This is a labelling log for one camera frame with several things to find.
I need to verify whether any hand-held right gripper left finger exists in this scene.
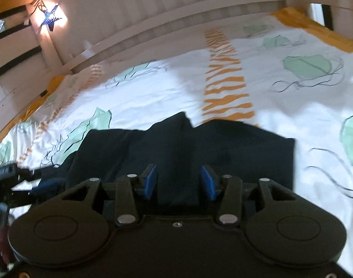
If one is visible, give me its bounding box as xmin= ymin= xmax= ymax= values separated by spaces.
xmin=61 ymin=164 xmax=159 ymax=227

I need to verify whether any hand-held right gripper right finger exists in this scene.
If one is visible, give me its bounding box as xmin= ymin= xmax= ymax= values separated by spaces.
xmin=200 ymin=164 xmax=299 ymax=227

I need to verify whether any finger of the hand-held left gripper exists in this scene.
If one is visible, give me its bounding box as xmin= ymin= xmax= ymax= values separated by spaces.
xmin=0 ymin=164 xmax=19 ymax=184
xmin=11 ymin=168 xmax=67 ymax=207

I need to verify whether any dark navy hooded jacket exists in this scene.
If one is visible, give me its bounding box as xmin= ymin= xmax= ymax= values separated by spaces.
xmin=39 ymin=111 xmax=296 ymax=218

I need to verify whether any person's left forearm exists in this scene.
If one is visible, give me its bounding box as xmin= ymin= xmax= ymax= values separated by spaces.
xmin=0 ymin=220 xmax=17 ymax=267

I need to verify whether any printed white bed sheet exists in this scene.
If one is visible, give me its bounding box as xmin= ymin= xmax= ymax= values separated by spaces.
xmin=0 ymin=6 xmax=353 ymax=268

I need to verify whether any blue star ornament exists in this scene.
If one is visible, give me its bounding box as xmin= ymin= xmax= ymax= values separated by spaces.
xmin=39 ymin=3 xmax=63 ymax=32

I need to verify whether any white wooden bed frame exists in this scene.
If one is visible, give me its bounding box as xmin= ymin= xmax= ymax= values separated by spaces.
xmin=0 ymin=0 xmax=353 ymax=142

